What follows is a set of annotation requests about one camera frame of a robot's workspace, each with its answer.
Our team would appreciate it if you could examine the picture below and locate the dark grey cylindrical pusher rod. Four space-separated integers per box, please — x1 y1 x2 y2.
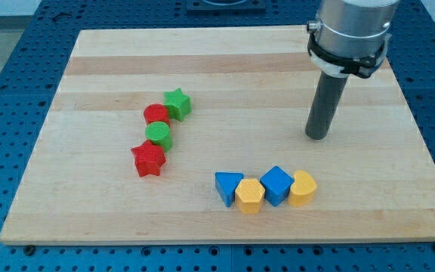
305 72 348 140

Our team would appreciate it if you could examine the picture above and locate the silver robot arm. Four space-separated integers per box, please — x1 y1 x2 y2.
305 0 399 140

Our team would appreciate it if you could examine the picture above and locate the yellow heart block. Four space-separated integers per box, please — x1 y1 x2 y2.
288 170 317 207

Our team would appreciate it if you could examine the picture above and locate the blue cube block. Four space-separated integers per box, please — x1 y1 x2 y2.
259 165 294 206

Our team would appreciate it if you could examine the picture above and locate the yellow hexagon block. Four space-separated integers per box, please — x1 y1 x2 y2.
235 178 265 214

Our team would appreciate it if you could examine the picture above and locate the blue triangle block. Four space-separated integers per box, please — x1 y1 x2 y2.
214 172 244 207

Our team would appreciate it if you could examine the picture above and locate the wooden board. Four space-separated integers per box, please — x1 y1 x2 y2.
0 26 435 246

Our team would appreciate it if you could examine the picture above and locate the green star block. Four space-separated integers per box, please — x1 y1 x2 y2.
164 88 192 122

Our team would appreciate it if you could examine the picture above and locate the red cylinder block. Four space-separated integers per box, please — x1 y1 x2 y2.
143 104 170 126

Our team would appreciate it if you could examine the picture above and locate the green cylinder block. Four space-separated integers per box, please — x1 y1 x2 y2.
145 121 173 152

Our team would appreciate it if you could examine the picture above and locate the red star block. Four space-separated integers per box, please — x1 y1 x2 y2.
131 140 166 177

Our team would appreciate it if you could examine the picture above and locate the blue perforated table base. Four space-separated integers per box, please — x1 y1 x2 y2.
0 1 435 271

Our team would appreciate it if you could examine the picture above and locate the dark robot base mount plate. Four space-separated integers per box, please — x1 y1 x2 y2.
185 0 267 14

